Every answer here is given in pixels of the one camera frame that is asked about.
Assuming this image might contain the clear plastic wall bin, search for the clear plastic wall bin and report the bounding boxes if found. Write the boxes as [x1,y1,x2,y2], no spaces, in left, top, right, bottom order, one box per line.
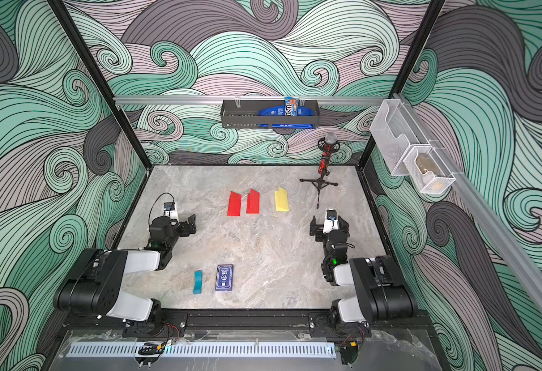
[371,99,428,176]

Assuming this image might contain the white slotted cable duct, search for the white slotted cable duct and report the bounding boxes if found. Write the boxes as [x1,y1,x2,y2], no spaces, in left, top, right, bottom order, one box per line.
[65,341,337,359]

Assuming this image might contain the black corner frame post left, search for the black corner frame post left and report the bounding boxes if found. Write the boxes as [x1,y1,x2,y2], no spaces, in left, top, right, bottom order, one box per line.
[47,0,153,171]

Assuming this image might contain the red square paper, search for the red square paper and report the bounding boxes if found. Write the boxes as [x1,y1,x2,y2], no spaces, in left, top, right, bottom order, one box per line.
[227,192,242,216]
[246,190,260,214]

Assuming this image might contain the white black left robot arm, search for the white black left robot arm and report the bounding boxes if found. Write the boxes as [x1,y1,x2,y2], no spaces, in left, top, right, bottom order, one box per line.
[53,214,197,322]

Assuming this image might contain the blue card box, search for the blue card box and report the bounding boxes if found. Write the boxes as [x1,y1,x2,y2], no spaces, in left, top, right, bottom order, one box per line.
[215,264,234,292]

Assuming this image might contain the black front base frame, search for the black front base frame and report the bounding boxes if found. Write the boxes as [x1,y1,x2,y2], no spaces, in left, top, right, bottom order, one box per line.
[63,309,433,339]

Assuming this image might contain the yellow square paper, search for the yellow square paper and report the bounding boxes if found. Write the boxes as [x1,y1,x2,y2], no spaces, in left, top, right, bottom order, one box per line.
[275,187,289,212]

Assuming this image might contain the aluminium rail back wall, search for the aluminium rail back wall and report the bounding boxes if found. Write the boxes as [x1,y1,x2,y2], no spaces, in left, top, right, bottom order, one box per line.
[113,94,385,107]

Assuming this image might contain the aluminium rail wall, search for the aluminium rail wall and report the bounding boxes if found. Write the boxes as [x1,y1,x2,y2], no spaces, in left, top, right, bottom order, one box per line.
[392,93,542,314]
[113,94,385,107]

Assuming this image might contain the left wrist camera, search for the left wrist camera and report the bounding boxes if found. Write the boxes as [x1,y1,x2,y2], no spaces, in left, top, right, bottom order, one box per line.
[163,201,180,221]

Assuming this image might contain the blue snack packet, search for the blue snack packet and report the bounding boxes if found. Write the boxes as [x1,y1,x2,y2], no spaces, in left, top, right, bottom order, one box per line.
[256,97,319,129]

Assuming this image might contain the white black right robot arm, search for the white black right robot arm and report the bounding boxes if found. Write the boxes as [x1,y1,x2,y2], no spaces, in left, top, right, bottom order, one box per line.
[309,210,419,328]

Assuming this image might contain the red black microphone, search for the red black microphone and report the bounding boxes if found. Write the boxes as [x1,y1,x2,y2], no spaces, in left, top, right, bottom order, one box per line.
[317,133,340,176]

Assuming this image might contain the black microphone tripod stand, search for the black microphone tripod stand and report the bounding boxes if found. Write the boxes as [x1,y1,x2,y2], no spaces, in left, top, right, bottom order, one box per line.
[300,168,339,209]

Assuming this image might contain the teal small block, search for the teal small block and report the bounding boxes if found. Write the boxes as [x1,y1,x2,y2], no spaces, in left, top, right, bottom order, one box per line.
[193,271,203,295]

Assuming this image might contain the small clear plastic bin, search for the small clear plastic bin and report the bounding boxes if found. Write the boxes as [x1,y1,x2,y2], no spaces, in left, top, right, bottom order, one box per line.
[403,145,455,196]

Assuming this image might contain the black wall shelf basket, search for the black wall shelf basket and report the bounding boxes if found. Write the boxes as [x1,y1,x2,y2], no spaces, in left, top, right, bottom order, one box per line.
[220,98,320,129]

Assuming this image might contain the aluminium rail right wall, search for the aluminium rail right wall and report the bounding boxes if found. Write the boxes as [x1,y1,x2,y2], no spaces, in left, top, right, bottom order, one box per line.
[392,93,542,314]

